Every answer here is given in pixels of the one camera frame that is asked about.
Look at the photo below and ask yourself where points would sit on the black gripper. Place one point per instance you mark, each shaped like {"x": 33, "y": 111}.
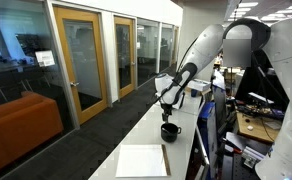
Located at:
{"x": 167, "y": 108}

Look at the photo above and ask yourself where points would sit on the black mug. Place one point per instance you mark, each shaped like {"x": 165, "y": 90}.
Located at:
{"x": 169, "y": 132}

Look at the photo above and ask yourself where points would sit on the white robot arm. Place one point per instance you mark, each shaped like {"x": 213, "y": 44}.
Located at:
{"x": 275, "y": 43}

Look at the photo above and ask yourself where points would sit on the white box on table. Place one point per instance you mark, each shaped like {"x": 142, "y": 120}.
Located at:
{"x": 199, "y": 85}

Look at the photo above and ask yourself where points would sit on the black orange clamp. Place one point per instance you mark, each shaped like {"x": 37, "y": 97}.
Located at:
{"x": 235, "y": 148}

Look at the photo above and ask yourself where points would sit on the wooden board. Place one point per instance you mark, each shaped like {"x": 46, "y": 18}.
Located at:
{"x": 258, "y": 128}

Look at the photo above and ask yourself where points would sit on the far wooden door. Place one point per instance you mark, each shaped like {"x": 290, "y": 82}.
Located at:
{"x": 125, "y": 54}

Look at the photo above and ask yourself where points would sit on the wooden door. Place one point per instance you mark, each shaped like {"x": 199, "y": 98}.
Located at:
{"x": 79, "y": 33}
{"x": 125, "y": 54}

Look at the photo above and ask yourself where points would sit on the black monitor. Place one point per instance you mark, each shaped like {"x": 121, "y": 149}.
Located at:
{"x": 256, "y": 79}

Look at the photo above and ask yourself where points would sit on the near wooden door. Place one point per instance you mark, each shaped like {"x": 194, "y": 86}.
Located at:
{"x": 79, "y": 33}

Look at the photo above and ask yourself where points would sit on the paper sign on glass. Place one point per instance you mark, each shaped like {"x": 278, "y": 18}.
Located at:
{"x": 45, "y": 58}

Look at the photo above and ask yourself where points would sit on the orange sofa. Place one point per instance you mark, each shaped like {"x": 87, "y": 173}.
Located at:
{"x": 25, "y": 124}

